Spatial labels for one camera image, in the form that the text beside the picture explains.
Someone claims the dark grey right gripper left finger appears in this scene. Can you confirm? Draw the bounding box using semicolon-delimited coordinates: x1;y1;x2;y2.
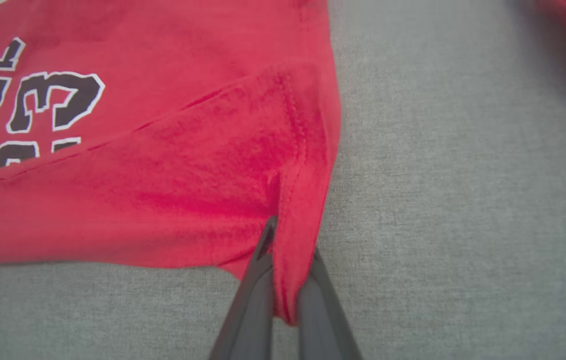
210;216;279;360

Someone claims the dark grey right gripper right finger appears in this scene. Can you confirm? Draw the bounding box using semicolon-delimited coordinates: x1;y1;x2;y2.
297;247;363;360

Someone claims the red jersey shirt with print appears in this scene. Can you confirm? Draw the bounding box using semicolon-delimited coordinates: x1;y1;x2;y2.
0;0;342;327

